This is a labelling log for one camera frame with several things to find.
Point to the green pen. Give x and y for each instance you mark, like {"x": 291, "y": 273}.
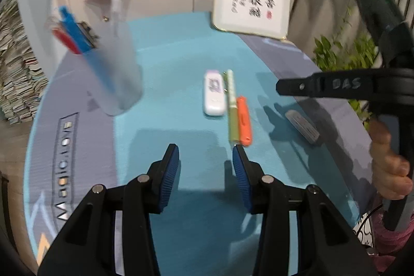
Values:
{"x": 232, "y": 114}

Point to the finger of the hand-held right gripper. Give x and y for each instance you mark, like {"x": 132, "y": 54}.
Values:
{"x": 323, "y": 85}

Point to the frosted plastic cup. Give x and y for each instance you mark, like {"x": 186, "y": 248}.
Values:
{"x": 126, "y": 82}

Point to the grey eraser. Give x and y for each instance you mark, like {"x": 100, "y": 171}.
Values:
{"x": 302, "y": 127}

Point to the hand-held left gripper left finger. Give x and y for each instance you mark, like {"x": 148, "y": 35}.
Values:
{"x": 169, "y": 179}

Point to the pile of stacked books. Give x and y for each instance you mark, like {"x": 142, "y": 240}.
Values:
{"x": 16, "y": 69}

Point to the pink patterned pen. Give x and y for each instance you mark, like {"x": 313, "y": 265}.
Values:
{"x": 61, "y": 35}

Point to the green leafy plant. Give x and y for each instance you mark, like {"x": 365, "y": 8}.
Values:
{"x": 330, "y": 56}

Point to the person's right forearm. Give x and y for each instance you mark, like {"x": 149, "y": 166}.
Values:
{"x": 391, "y": 243}

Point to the orange marker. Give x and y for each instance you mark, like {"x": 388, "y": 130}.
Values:
{"x": 244, "y": 120}

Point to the printed table mat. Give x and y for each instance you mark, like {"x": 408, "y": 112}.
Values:
{"x": 181, "y": 69}

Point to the blue pen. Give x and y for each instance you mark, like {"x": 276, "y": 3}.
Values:
{"x": 76, "y": 33}

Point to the white pink eraser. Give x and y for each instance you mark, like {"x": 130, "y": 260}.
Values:
{"x": 213, "y": 101}

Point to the person's right hand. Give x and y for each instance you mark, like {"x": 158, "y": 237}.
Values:
{"x": 385, "y": 172}

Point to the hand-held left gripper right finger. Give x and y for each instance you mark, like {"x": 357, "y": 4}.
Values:
{"x": 241, "y": 179}

